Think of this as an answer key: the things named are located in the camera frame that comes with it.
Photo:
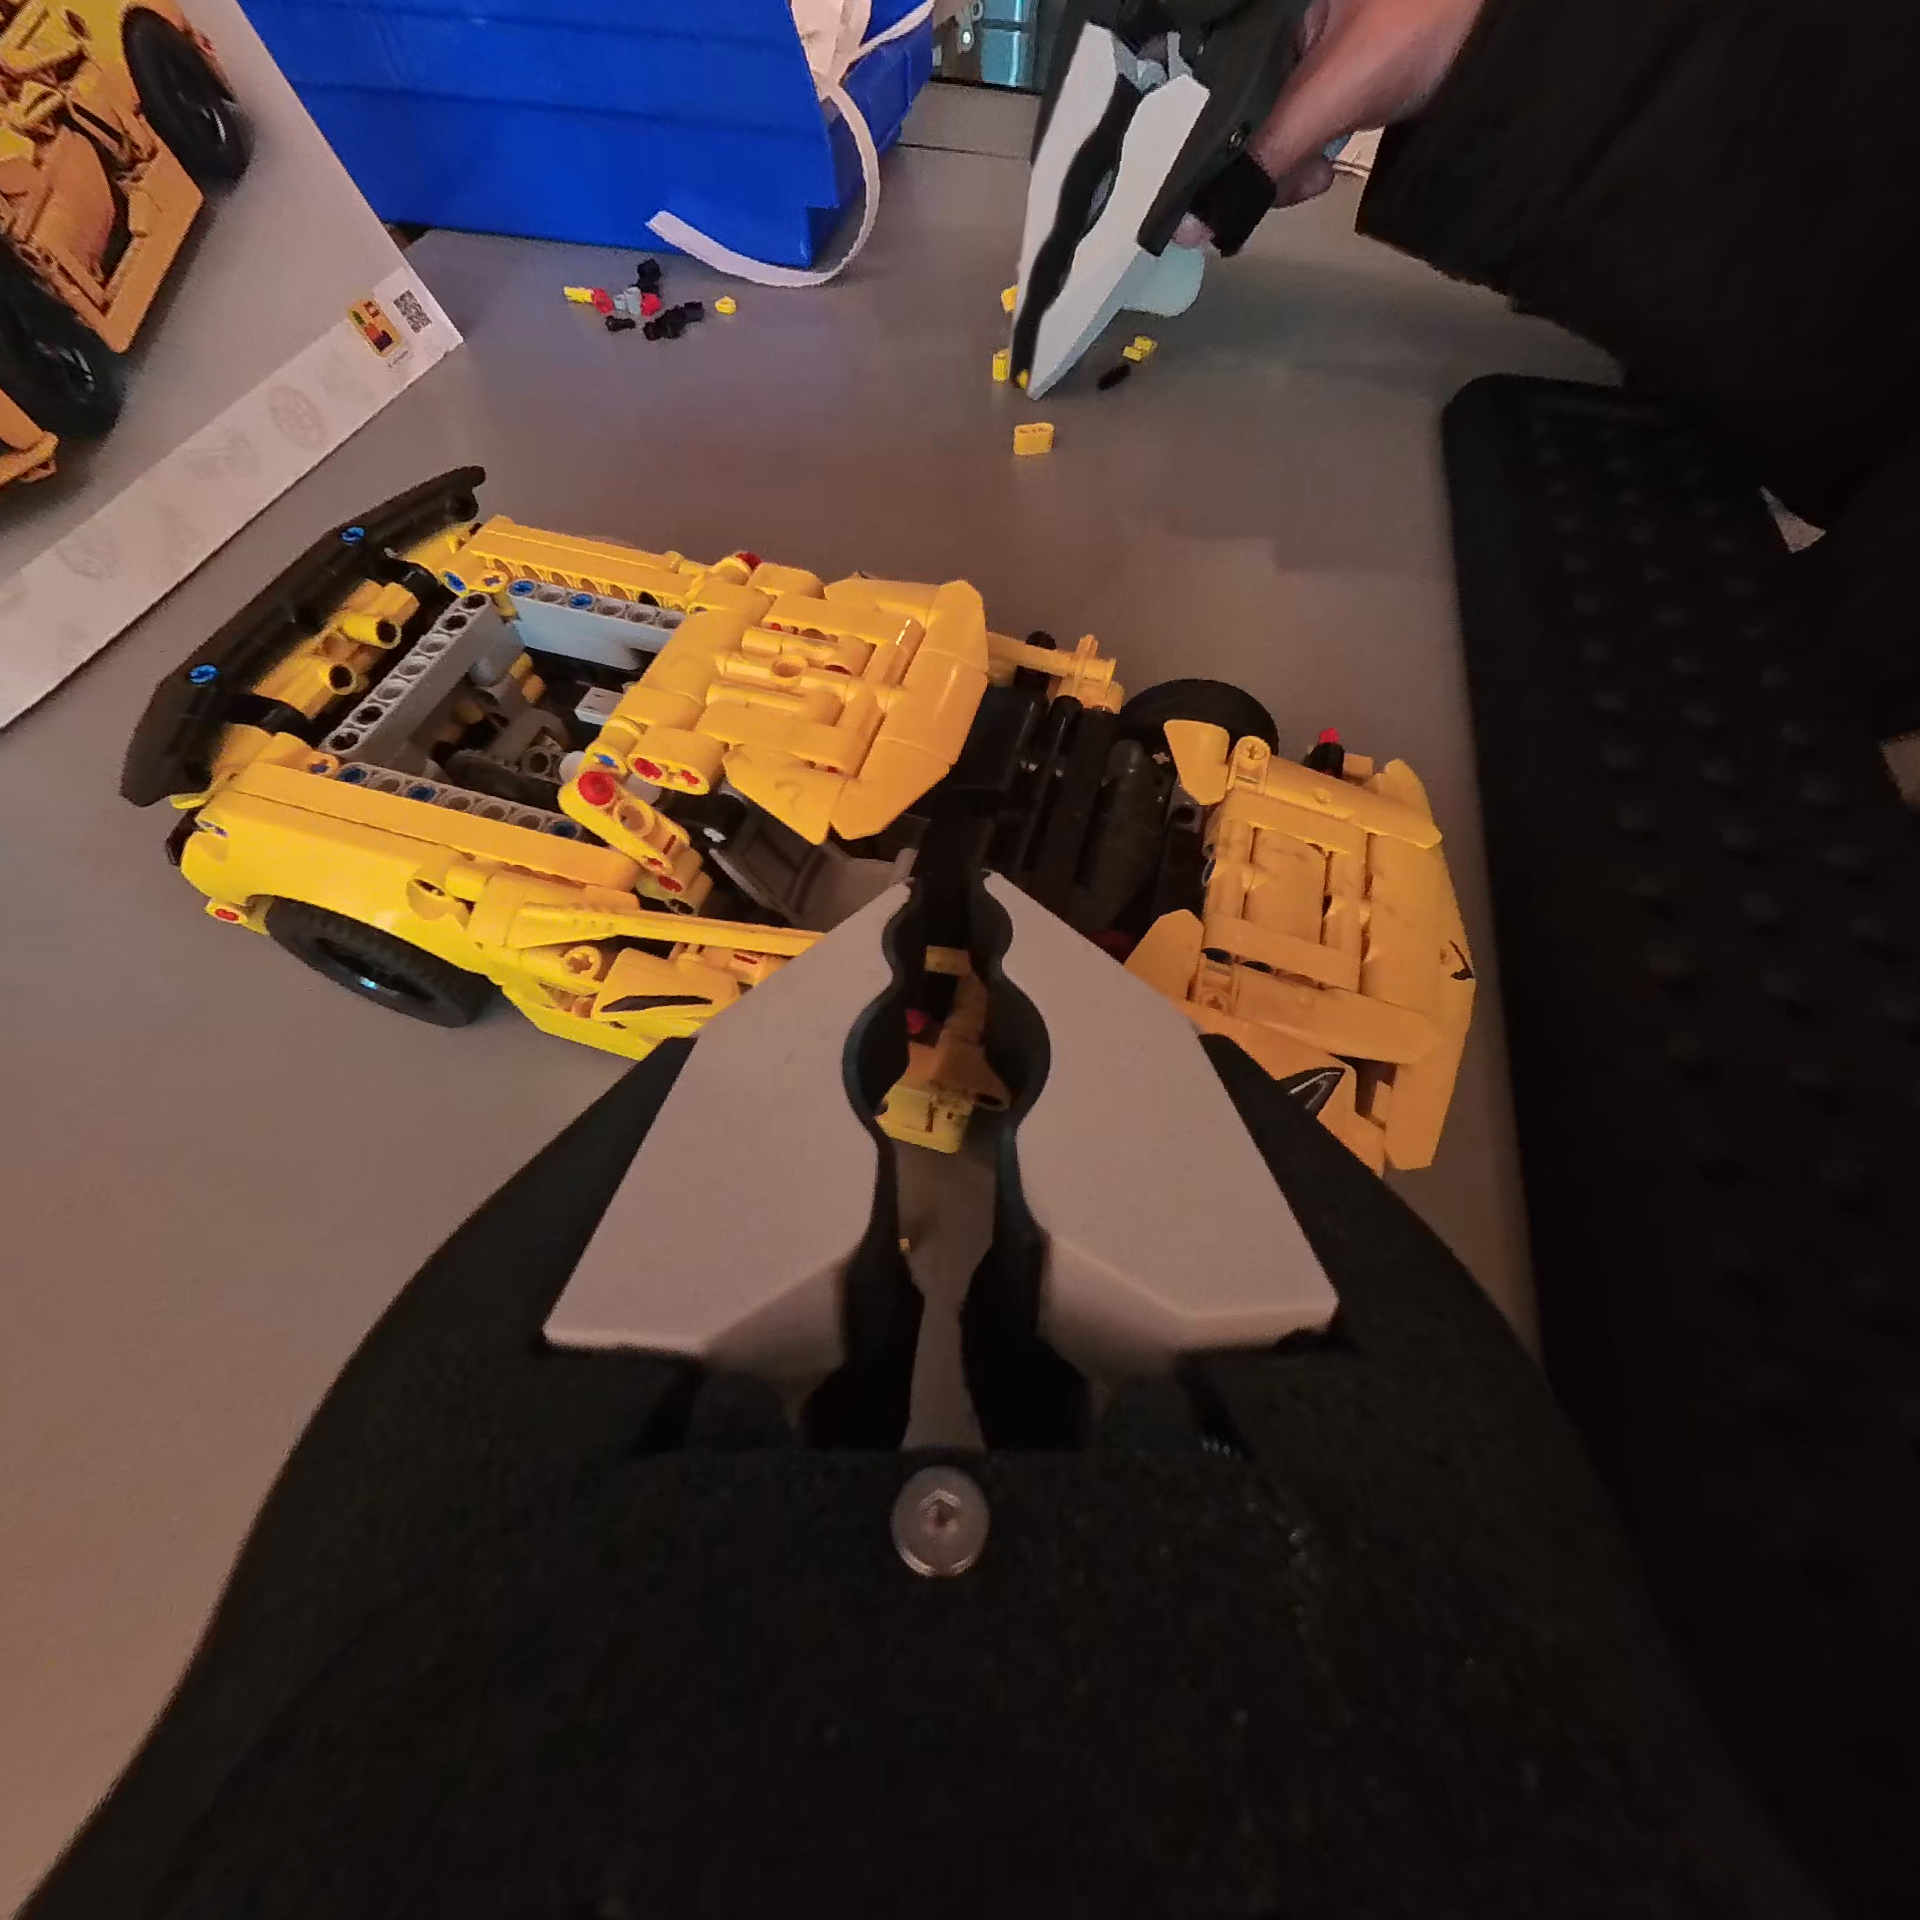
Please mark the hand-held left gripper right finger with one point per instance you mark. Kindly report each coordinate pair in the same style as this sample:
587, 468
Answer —
1155, 1202

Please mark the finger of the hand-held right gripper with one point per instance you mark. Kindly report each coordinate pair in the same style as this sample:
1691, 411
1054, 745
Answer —
1149, 166
1059, 149

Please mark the person's right hand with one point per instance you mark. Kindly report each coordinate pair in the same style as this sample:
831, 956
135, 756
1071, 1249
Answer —
1366, 77

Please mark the person's right forearm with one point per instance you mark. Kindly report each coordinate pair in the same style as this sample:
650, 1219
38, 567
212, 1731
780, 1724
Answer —
1651, 181

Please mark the toy car picture box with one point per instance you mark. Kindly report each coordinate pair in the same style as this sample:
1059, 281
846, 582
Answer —
285, 377

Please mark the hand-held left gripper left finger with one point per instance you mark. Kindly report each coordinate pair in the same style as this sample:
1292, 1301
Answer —
735, 1202

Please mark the yellow brick toy car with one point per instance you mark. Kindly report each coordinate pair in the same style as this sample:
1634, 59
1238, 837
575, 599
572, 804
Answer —
811, 705

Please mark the pile of small brick pieces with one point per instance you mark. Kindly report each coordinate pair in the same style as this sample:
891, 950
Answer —
658, 301

